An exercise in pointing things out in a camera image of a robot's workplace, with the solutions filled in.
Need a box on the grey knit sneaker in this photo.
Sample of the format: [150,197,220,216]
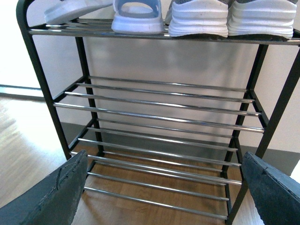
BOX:
[165,0,229,38]
[227,0,297,40]

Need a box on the dark window frame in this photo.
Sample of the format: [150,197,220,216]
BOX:
[0,84,45,101]

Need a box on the black metal shoe rack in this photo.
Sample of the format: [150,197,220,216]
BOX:
[16,0,300,225]

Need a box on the light blue slipper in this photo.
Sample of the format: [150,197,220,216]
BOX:
[44,0,113,25]
[111,0,164,35]

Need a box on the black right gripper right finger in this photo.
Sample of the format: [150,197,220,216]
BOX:
[241,152,300,225]

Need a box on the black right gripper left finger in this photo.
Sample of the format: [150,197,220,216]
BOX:
[0,150,88,225]

